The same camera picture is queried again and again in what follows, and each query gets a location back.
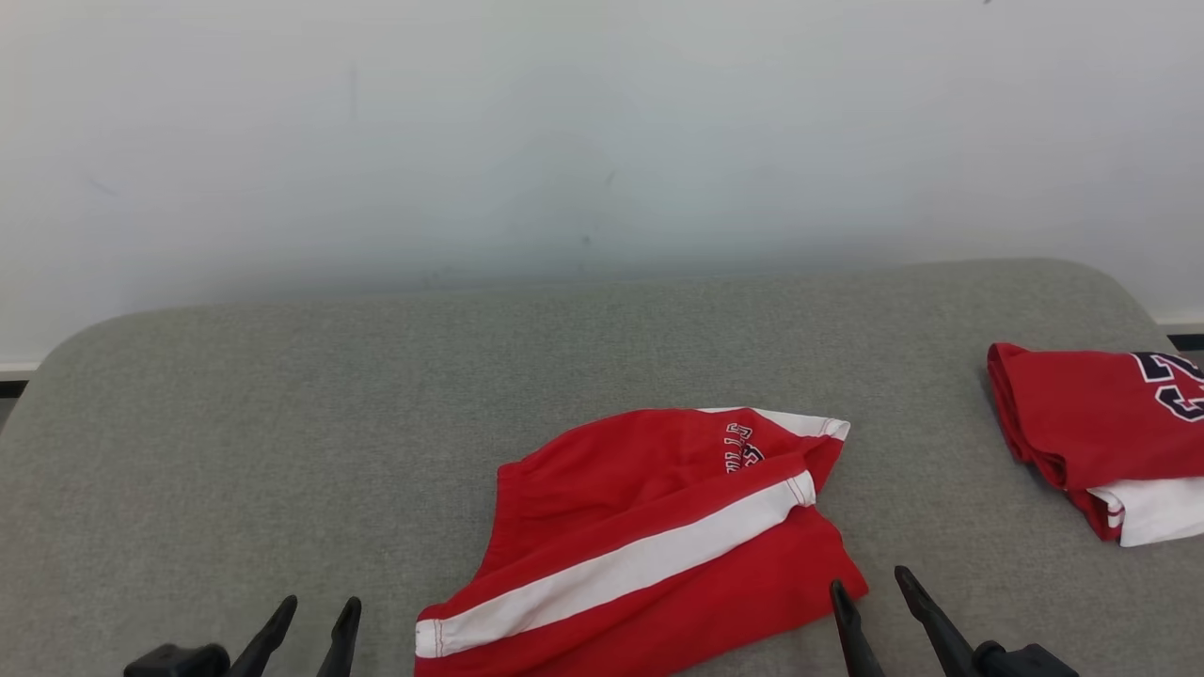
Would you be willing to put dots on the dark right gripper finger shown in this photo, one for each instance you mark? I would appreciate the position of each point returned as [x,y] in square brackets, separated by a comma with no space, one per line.
[854,639]
[941,635]

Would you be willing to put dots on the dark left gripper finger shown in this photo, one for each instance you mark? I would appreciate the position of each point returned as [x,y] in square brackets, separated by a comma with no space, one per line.
[340,649]
[266,644]

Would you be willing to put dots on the red jersey black lettering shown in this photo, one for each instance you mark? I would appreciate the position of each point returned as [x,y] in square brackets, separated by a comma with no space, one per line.
[1072,414]

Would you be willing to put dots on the red shorts white stripe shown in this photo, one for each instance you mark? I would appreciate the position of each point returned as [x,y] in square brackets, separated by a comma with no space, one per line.
[621,489]

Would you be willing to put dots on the grey fabric sofa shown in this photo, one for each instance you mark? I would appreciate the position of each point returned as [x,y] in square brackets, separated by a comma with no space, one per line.
[282,423]

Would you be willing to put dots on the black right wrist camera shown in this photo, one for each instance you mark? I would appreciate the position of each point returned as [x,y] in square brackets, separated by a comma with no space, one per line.
[1025,661]

